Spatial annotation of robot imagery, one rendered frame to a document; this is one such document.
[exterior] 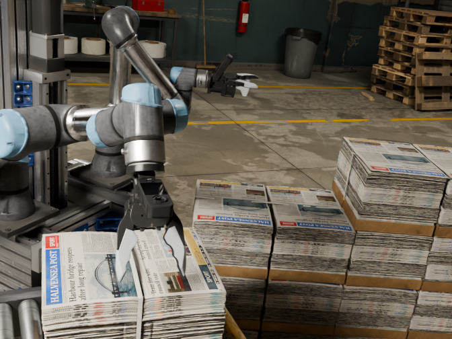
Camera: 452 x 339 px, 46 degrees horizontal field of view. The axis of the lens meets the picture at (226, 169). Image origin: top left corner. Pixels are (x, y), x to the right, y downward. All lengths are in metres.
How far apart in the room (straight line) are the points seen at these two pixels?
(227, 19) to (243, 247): 7.18
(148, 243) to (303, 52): 7.73
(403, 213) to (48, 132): 1.23
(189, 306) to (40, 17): 1.16
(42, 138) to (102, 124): 0.36
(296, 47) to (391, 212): 7.04
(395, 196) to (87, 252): 1.12
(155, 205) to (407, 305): 1.47
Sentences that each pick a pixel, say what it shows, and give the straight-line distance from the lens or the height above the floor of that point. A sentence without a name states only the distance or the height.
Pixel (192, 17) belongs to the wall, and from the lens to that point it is 8.68.
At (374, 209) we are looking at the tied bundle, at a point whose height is 0.92.
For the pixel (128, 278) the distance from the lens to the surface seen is 1.18.
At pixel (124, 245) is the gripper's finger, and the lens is 0.96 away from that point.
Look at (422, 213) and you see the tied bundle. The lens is 2.02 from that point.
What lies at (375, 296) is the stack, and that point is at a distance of 2.14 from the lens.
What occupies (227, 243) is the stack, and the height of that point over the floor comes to 0.74.
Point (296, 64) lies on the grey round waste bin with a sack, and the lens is 8.94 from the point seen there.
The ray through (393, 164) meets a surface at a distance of 2.00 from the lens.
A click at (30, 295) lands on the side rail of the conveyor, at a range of 1.54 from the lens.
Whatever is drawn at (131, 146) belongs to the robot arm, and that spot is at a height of 1.35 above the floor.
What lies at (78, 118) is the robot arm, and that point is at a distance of 1.39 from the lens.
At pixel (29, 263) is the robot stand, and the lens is 1.85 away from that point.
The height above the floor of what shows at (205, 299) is 1.01.
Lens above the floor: 1.68
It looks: 21 degrees down
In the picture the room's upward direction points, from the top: 7 degrees clockwise
